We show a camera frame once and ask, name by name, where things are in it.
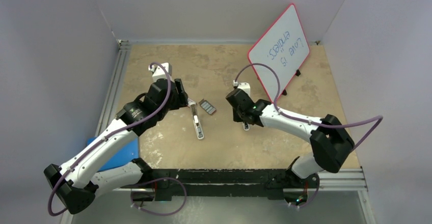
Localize white stapler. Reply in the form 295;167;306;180
188;99;204;140
242;122;250;131

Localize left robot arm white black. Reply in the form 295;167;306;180
44;78;188;216

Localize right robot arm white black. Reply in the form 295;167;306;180
226;88;355;187

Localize blue plastic board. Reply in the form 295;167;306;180
98;138;139;172

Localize black whiteboard easel stand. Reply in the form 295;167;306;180
256;69;302;96

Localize red framed whiteboard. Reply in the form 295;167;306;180
247;4;310;102

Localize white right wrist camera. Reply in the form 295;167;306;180
233;80;251;97

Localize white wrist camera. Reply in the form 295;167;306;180
148;63;174;82
233;80;251;97

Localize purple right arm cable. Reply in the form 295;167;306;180
233;63;384;210

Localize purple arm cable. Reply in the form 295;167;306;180
233;63;384;210
47;62;187;217

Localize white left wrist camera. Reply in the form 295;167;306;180
148;63;174;82

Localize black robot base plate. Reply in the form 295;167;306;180
130;169;319;202

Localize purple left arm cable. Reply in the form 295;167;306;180
47;62;187;217

